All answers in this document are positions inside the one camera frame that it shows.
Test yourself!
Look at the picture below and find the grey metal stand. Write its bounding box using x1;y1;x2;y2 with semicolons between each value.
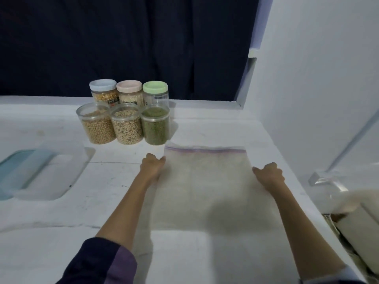
308;109;379;194

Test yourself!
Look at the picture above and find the dark navy curtain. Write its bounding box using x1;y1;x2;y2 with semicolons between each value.
0;0;260;102

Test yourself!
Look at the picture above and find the transparent jar green lid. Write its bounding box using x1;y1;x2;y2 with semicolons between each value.
143;81;171;110

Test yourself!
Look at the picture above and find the pile of yellow soybeans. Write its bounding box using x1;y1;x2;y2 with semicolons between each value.
82;118;116;145

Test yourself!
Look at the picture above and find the green round lid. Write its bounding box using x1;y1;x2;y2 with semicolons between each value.
143;81;169;95

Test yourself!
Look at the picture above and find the pink round lid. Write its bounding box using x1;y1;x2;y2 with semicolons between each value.
116;80;143;94

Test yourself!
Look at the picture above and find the white box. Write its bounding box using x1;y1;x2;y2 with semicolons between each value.
330;189;379;277

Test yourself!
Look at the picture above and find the pile of green beans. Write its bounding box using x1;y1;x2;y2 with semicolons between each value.
141;108;170;146

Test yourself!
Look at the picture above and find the teal container lid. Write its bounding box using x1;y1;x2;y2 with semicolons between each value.
0;149;57;201

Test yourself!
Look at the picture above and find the blue round lid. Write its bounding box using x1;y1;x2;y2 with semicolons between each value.
89;78;117;92

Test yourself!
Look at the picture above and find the person's left forearm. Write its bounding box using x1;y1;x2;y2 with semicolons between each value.
56;176;159;284

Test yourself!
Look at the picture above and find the teal lidded plastic container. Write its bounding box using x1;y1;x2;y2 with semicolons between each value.
15;145;91;202

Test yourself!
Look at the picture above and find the transparent jar blue lid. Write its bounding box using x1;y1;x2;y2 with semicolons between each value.
89;78;120;108

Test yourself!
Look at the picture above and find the transparent jar pink lid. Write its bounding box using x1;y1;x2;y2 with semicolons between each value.
116;80;144;108

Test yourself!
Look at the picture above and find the person's right forearm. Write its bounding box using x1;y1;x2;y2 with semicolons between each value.
269;185;368;284

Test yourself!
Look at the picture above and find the person's right hand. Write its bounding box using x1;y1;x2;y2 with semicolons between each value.
252;162;287;194

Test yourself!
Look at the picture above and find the person's left hand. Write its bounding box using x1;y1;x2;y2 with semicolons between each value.
139;153;167;183

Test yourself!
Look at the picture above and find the zip bag of corn kernels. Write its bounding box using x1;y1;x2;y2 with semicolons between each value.
149;144;282;231

